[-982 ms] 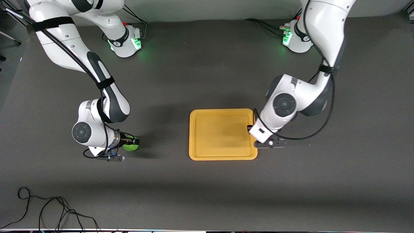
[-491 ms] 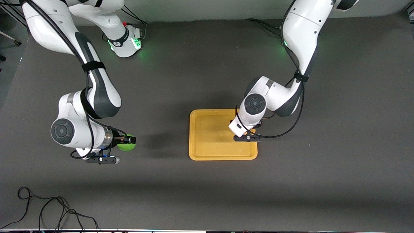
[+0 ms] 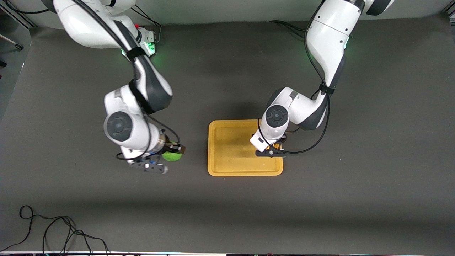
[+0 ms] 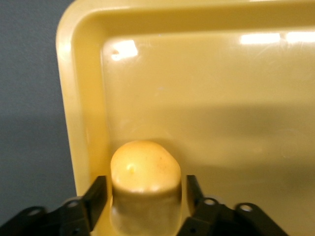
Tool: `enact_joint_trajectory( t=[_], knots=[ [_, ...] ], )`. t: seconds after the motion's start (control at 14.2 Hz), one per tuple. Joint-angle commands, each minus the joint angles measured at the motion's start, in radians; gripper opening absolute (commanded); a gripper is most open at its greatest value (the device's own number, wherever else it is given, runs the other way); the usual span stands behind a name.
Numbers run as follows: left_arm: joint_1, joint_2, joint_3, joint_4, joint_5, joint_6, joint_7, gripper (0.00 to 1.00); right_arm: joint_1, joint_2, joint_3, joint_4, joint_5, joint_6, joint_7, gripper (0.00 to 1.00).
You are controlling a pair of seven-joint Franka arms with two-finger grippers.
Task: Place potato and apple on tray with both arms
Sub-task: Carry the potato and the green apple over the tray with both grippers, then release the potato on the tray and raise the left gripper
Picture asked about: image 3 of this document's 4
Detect green apple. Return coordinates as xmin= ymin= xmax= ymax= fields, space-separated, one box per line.
xmin=162 ymin=142 xmax=182 ymax=162

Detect yellow plastic tray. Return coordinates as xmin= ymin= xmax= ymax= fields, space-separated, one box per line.
xmin=208 ymin=119 xmax=284 ymax=177

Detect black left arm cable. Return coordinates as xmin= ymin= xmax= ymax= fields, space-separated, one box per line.
xmin=257 ymin=0 xmax=332 ymax=155

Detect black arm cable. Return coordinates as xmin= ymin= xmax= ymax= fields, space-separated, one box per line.
xmin=73 ymin=0 xmax=181 ymax=161
xmin=257 ymin=0 xmax=332 ymax=155

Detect black left base cables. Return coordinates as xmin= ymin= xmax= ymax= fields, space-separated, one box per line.
xmin=268 ymin=20 xmax=310 ymax=39

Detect black base cables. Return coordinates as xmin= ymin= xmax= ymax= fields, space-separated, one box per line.
xmin=268 ymin=20 xmax=310 ymax=39
xmin=131 ymin=6 xmax=162 ymax=44

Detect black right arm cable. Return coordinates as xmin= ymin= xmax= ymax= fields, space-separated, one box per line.
xmin=73 ymin=0 xmax=181 ymax=161

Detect black right base cables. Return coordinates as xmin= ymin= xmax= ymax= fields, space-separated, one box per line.
xmin=131 ymin=6 xmax=162 ymax=44

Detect loose thin black cable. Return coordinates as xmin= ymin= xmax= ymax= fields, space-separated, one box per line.
xmin=0 ymin=205 xmax=109 ymax=255

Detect black metal frame strut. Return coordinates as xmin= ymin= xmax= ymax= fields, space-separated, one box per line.
xmin=0 ymin=3 xmax=37 ymax=30

